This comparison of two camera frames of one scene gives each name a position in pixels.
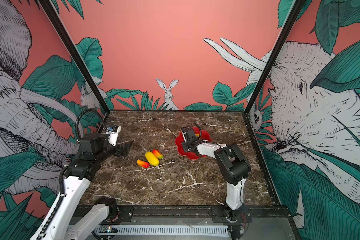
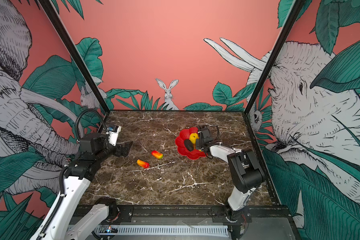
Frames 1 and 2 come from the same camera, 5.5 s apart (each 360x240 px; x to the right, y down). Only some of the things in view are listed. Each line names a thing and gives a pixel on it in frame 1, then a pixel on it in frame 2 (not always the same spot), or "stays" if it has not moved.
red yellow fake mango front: [142, 163] stays
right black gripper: [185, 146] -> [198, 143]
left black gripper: [118, 152] stays
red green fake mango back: [158, 154] stays
